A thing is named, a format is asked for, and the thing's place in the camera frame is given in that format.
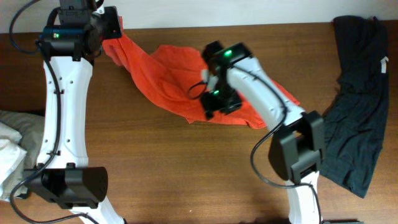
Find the red t-shirt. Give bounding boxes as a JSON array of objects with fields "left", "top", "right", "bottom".
[{"left": 101, "top": 17, "right": 301, "bottom": 130}]

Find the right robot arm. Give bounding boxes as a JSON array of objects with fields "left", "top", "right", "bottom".
[{"left": 200, "top": 41, "right": 325, "bottom": 223}]

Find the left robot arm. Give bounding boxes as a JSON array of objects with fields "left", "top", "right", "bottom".
[{"left": 23, "top": 1, "right": 124, "bottom": 223}]

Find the grey folded garment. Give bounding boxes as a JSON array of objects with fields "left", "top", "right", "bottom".
[{"left": 0, "top": 110, "right": 46, "bottom": 203}]

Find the black t-shirt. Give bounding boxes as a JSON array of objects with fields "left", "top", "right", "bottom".
[{"left": 321, "top": 16, "right": 389, "bottom": 198}]

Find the white folded garment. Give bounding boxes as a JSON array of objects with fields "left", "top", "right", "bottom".
[{"left": 1, "top": 123, "right": 27, "bottom": 185}]

